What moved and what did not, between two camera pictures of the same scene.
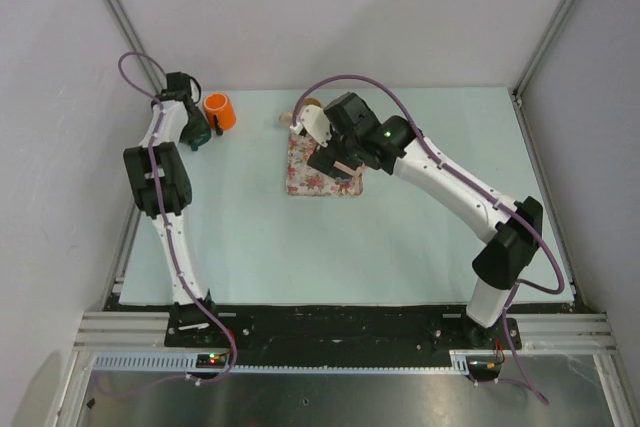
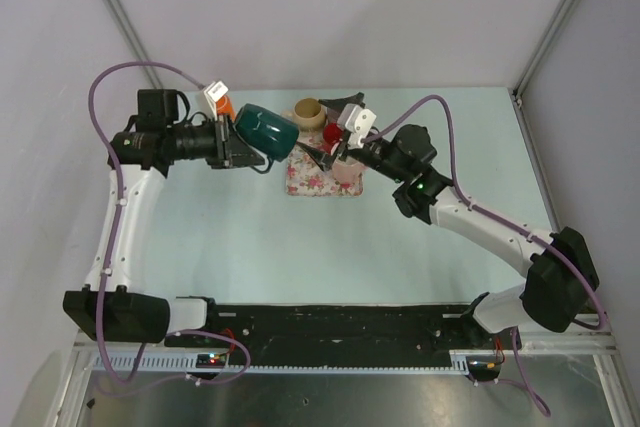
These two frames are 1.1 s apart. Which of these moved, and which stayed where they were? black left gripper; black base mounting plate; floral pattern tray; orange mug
Moved: black left gripper
Stayed: floral pattern tray; black base mounting plate; orange mug
